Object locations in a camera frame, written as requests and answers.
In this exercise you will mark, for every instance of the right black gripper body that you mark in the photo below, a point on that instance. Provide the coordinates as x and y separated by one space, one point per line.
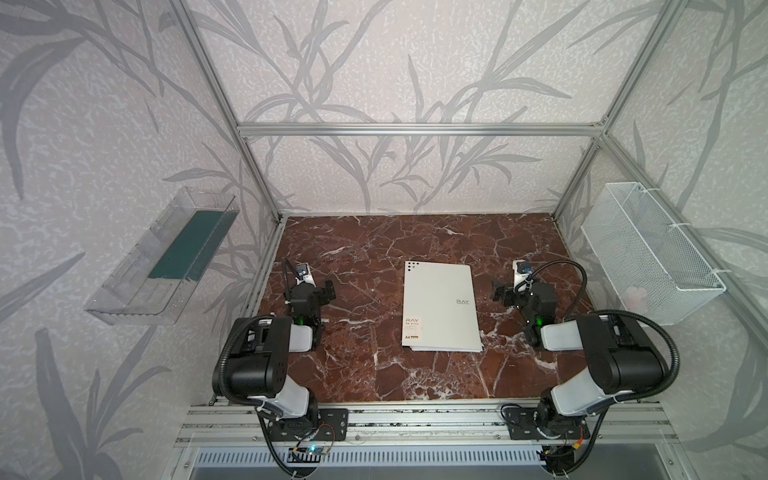
522 292

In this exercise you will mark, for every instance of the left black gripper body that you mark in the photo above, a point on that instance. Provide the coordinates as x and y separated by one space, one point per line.
308 291

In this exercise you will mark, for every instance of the beige black ring binder folder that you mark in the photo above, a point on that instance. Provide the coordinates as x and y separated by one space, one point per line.
439 309

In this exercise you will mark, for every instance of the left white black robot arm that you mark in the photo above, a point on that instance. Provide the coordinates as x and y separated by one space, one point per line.
252 368

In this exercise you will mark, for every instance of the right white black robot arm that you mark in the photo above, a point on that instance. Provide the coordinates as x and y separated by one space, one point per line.
628 356

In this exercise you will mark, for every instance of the green circuit board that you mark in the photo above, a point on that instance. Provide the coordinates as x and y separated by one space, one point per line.
309 454

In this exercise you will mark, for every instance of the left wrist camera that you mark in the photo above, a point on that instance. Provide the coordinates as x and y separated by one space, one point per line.
303 274

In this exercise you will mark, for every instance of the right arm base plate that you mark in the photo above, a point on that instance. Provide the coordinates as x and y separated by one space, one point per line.
528 423

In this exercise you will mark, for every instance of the white wire mesh basket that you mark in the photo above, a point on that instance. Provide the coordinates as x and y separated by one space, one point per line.
652 265

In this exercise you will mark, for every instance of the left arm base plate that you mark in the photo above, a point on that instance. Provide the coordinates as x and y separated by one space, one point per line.
325 424

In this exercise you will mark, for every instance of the aluminium front rail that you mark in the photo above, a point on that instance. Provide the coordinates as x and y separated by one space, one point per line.
450 422

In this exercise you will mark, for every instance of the clear acrylic wall tray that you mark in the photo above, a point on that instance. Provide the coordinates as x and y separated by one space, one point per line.
154 283

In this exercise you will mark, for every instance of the aluminium cage frame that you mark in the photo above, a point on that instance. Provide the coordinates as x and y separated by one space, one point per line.
467 186

